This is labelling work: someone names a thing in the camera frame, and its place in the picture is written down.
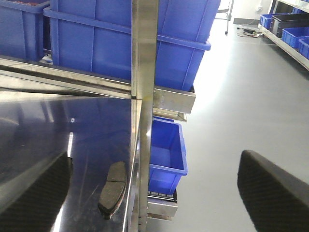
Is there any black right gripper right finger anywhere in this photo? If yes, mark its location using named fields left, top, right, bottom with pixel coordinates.
left=237, top=150, right=309, bottom=232

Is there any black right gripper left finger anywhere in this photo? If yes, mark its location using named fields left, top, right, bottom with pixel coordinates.
left=0, top=152, right=73, bottom=232

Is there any grey brake pad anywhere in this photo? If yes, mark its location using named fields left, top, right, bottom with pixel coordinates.
left=98, top=161, right=127, bottom=220

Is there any blue bin under table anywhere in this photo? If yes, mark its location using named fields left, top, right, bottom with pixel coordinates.
left=148, top=119, right=188, bottom=195

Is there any blue plastic crate right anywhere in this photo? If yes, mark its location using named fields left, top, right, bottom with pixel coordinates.
left=43, top=0, right=220, bottom=91

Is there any blue plastic crate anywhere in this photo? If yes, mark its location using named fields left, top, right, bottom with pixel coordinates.
left=0, top=0, right=50, bottom=61
left=43, top=0, right=220, bottom=91

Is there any blue plastic crate left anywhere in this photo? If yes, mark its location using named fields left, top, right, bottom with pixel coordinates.
left=0, top=0, right=50, bottom=61

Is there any stainless steel shelf frame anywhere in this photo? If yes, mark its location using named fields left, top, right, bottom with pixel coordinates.
left=0, top=0, right=195, bottom=232

